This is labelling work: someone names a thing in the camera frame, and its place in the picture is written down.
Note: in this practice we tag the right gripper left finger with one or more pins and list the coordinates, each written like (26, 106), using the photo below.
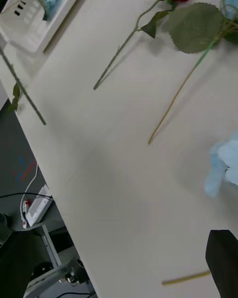
(15, 265)

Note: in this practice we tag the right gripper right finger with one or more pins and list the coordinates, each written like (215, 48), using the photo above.
(223, 258)

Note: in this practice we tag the yellowish flower stem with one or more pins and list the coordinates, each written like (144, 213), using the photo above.
(186, 278)

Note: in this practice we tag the white power strip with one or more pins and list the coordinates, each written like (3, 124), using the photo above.
(37, 208)

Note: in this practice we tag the green stem with small leaves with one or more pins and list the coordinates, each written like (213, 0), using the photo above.
(16, 92)

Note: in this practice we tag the shallow white box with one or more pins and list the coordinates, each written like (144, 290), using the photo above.
(32, 29)

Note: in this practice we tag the grey metal frame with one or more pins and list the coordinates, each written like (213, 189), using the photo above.
(50, 248)

